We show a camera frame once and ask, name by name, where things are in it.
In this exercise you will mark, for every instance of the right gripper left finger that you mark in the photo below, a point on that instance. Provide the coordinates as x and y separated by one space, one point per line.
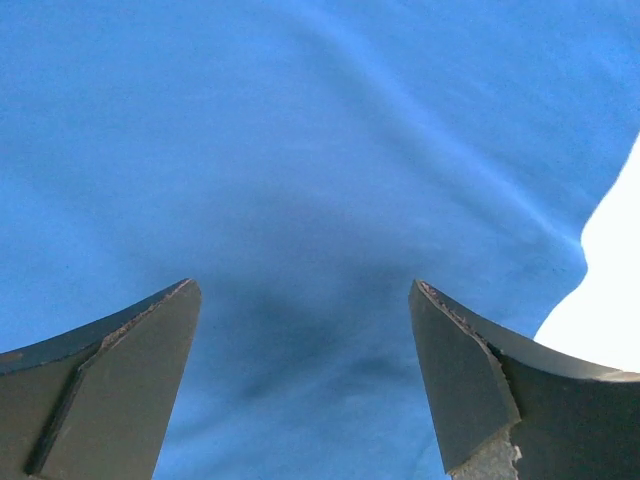
95 402

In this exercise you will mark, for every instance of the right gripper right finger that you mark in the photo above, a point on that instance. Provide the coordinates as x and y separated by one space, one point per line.
506 407

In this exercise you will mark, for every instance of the blue t shirt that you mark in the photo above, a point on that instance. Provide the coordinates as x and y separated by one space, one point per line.
304 162

